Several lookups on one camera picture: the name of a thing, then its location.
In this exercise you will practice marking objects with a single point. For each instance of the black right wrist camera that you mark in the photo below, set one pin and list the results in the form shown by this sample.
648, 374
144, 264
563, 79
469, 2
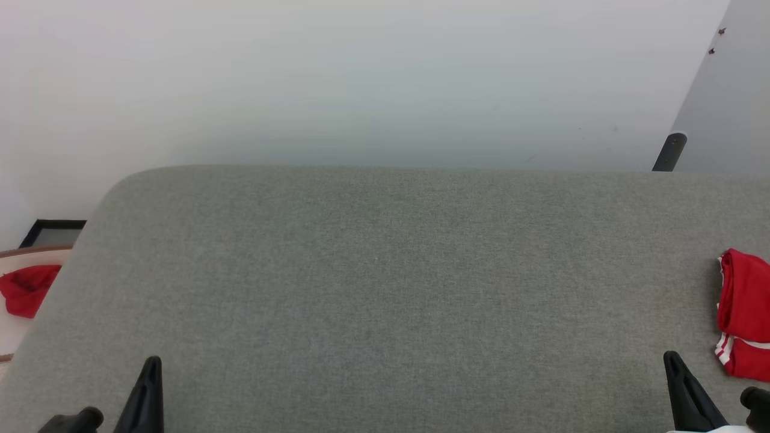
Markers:
759, 409

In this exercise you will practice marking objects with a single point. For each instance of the light grey board panel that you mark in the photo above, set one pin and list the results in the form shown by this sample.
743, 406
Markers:
731, 90

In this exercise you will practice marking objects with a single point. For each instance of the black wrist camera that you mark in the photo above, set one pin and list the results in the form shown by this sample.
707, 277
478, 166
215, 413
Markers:
759, 409
75, 421

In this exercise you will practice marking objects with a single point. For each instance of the red and white shirt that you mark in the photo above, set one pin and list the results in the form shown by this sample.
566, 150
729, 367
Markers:
746, 300

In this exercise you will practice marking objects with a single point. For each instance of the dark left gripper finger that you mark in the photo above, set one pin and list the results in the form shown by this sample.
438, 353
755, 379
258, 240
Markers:
147, 403

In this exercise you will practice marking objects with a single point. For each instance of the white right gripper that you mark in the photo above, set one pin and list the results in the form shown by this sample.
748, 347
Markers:
710, 430

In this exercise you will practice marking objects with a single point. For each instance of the red cloth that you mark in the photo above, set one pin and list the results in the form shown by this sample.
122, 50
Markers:
27, 291

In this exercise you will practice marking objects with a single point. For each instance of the dark grey metal leg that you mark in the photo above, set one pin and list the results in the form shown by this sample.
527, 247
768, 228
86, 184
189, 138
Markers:
671, 153

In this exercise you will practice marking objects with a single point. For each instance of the beige woven laundry basket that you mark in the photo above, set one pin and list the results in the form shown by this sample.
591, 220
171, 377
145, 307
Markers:
12, 337

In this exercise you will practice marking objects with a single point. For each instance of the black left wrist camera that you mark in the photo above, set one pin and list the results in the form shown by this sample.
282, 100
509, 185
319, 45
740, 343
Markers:
75, 421

